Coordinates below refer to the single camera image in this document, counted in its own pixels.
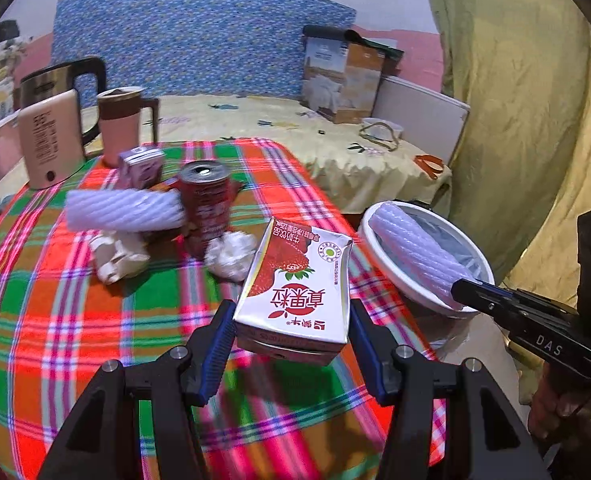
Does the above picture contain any red drink can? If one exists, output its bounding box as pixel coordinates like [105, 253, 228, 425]
[178, 160, 234, 258]

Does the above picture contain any yellow-green curtain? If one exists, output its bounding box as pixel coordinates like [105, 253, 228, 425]
[422, 0, 591, 321]

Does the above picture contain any strawberry milk carton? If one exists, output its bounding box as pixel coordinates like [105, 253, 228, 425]
[233, 216, 353, 367]

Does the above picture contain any printed cardboard box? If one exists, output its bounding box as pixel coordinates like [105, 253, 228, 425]
[301, 25, 405, 125]

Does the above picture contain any olive strap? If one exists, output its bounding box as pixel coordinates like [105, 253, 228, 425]
[359, 119, 402, 152]

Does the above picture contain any plaid tablecloth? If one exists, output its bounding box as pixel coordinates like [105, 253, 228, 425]
[0, 137, 449, 480]

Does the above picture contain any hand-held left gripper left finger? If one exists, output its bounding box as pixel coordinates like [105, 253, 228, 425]
[36, 300, 239, 480]

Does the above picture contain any pink mug with brown lid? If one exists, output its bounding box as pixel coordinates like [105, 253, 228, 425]
[97, 86, 160, 168]

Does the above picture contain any yellow printed bedsheet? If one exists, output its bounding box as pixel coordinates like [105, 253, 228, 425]
[0, 92, 453, 216]

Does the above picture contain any blue floral mattress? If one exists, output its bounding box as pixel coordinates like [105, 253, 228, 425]
[50, 0, 357, 101]

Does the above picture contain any pink electric kettle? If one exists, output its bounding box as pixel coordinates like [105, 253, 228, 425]
[13, 56, 107, 191]

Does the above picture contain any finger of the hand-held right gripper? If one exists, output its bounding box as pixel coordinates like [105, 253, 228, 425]
[450, 278, 576, 333]

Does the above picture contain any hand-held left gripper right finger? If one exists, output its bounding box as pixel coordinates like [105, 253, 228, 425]
[348, 299, 551, 480]

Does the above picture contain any white round trash bin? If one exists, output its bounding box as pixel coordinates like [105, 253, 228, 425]
[358, 200, 496, 351]

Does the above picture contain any white bin liner bag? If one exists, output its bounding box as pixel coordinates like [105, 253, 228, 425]
[410, 205, 491, 306]

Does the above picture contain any orange strap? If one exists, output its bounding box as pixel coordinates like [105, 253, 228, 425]
[414, 154, 446, 178]

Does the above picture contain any crumpled beige paper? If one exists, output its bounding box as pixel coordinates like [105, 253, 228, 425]
[88, 230, 151, 286]

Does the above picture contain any small purple drink carton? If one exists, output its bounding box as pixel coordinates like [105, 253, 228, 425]
[118, 146, 165, 191]

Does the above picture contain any crumpled white tissue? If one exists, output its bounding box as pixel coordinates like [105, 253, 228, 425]
[204, 230, 259, 281]

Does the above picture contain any white board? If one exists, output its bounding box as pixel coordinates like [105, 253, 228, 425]
[370, 76, 471, 161]

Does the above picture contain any person's right hand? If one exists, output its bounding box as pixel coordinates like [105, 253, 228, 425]
[528, 360, 591, 442]

